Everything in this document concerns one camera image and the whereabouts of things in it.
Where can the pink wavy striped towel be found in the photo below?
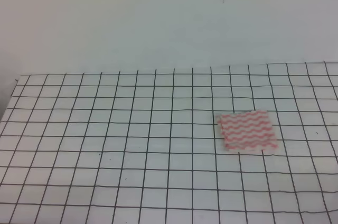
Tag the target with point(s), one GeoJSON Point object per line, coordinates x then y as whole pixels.
{"type": "Point", "coordinates": [249, 132]}

